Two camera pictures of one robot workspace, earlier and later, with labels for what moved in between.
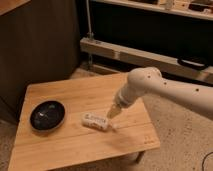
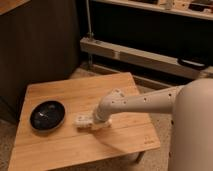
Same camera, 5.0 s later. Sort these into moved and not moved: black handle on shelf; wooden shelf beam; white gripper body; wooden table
Moved: white gripper body
Not moved: wooden shelf beam; black handle on shelf; wooden table
